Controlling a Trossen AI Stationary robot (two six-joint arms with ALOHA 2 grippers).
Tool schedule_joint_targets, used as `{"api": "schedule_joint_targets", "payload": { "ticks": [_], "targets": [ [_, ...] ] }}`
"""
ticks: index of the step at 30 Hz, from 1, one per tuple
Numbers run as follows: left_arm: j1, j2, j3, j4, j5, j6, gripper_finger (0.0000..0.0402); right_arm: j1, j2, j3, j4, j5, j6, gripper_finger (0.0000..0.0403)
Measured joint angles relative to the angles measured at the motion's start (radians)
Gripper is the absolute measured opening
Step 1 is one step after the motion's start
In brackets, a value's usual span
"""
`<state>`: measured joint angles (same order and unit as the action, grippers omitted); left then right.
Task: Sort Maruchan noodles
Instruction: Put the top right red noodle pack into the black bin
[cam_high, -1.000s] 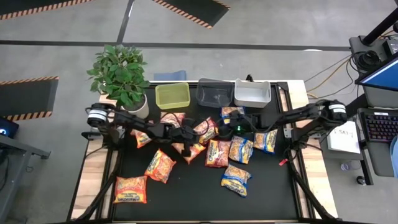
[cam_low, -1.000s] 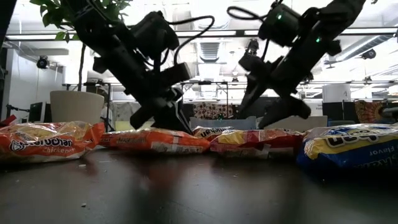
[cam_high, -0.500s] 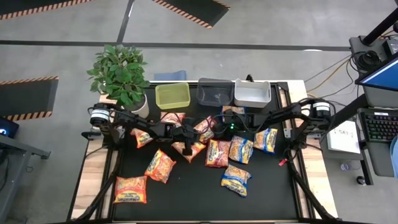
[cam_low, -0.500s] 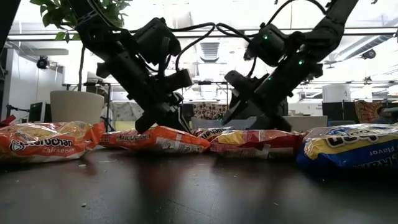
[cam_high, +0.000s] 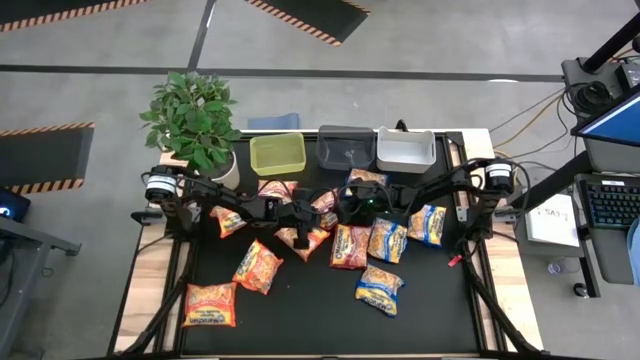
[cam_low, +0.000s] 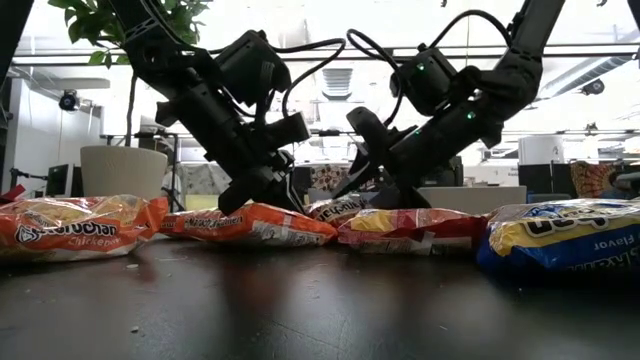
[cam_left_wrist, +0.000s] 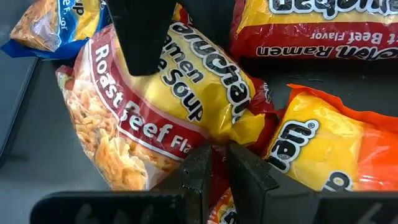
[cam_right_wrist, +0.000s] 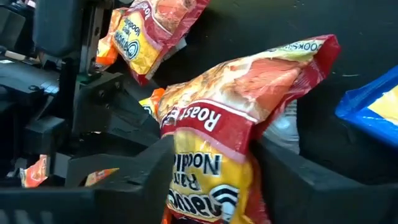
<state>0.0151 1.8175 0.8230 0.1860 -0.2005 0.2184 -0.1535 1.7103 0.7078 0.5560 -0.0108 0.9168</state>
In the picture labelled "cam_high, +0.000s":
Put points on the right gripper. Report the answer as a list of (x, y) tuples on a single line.
[(372, 202)]

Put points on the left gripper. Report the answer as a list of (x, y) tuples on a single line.
[(300, 215)]

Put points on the red Maruchan noodle pack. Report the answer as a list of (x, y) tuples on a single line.
[(350, 246), (272, 189), (325, 201)]

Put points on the orange Maruchan noodle pack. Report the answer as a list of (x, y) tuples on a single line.
[(210, 304), (257, 266), (310, 245), (227, 220)]

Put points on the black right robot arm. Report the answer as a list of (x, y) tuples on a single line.
[(440, 182)]

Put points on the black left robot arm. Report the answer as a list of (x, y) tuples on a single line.
[(215, 192)]

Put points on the grey translucent plastic bin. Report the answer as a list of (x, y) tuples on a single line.
[(345, 150)]

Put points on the yellow-green plastic bin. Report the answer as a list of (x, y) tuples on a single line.
[(277, 155)]

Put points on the white plastic bin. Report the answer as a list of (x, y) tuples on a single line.
[(405, 152)]

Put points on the black table mat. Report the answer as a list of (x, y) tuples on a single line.
[(320, 310)]

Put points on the white plant pot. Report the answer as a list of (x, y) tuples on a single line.
[(231, 176)]

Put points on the small red clip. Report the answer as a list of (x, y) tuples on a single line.
[(454, 260)]

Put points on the green leafy plant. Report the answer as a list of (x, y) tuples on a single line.
[(192, 120)]

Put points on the black mat with striped edge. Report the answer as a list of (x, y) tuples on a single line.
[(30, 12), (320, 15), (40, 157)]

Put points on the black diagonal desk bar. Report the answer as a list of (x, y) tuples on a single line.
[(550, 182)]

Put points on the white printed sheet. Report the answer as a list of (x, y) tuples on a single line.
[(552, 220)]

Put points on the clear plastic cup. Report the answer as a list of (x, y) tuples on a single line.
[(556, 267)]

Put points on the black caster wheel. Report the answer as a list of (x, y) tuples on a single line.
[(580, 289)]

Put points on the grey box device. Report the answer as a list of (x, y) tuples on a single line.
[(575, 72)]

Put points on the black backlit keyboard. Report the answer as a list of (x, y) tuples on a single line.
[(612, 202)]

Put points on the grey desk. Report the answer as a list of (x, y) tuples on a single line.
[(612, 255)]

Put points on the computer monitor with blue screen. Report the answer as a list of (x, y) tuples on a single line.
[(617, 122)]

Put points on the light blue object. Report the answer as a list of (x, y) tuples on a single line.
[(635, 250)]

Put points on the grey metal cart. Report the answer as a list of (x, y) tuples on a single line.
[(25, 240)]

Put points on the dark device with blue light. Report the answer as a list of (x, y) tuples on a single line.
[(15, 205)]

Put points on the black pole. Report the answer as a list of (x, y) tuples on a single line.
[(612, 45)]

